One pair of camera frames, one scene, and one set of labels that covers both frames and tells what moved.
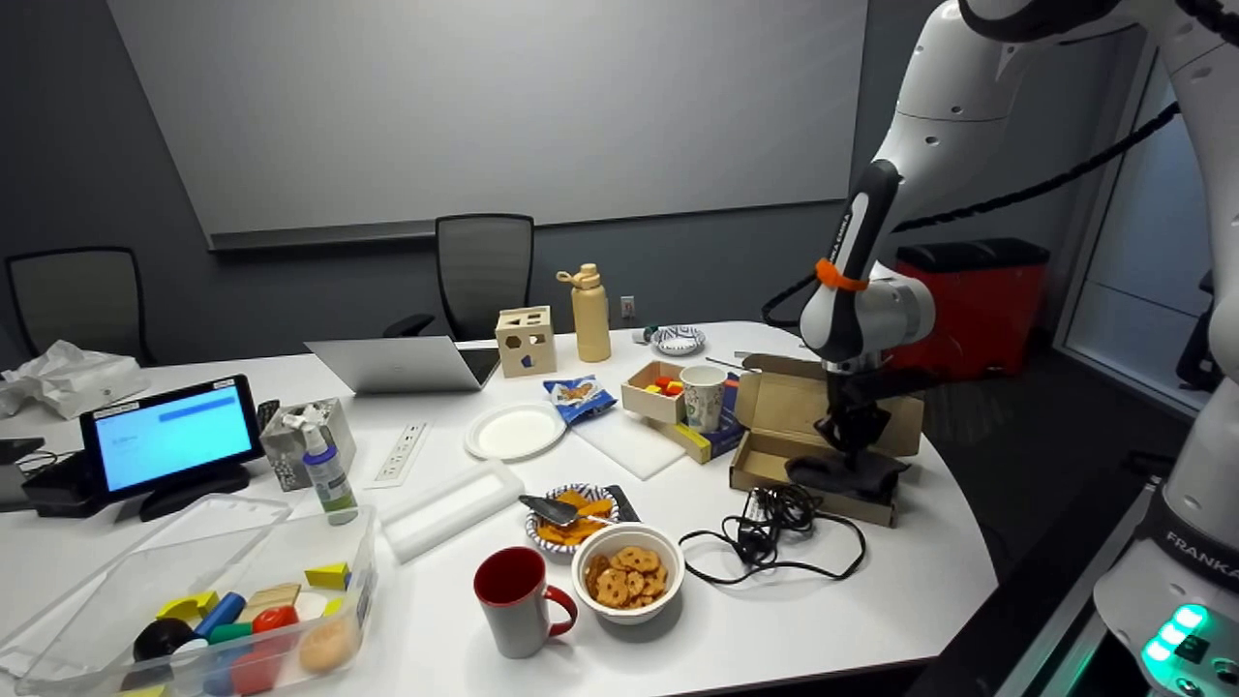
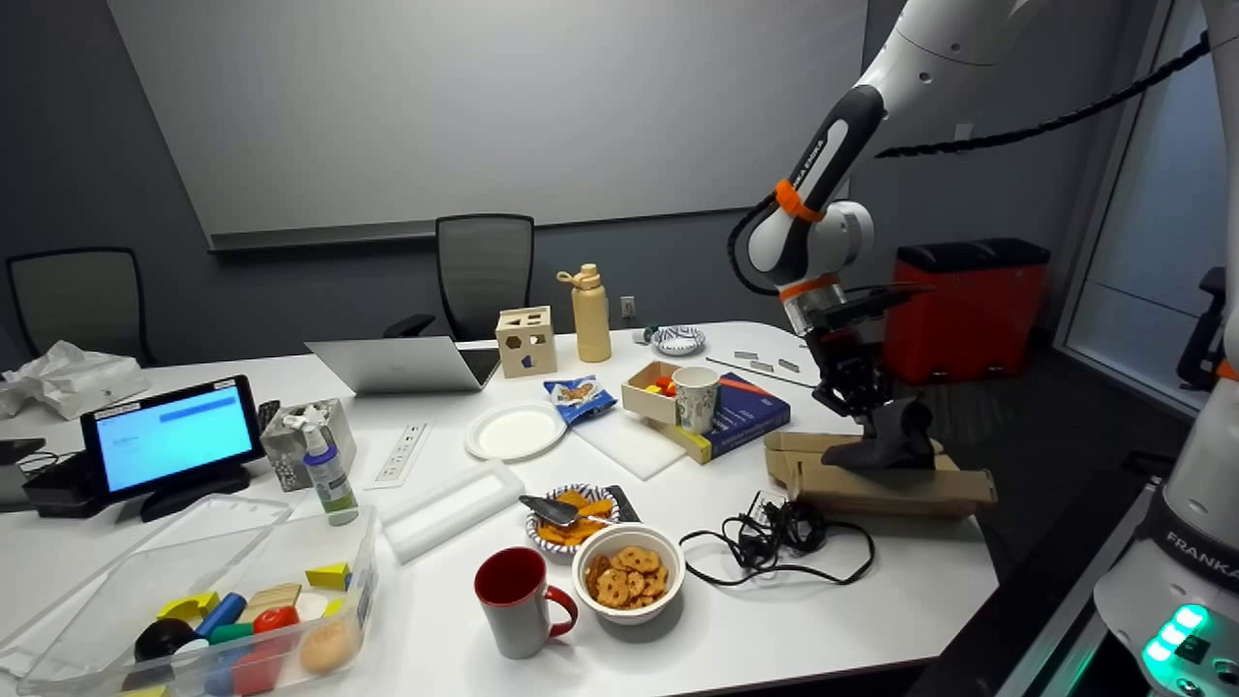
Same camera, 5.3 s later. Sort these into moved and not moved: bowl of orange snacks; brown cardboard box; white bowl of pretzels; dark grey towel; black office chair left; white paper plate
Moved: brown cardboard box; dark grey towel
Not moved: white paper plate; black office chair left; bowl of orange snacks; white bowl of pretzels
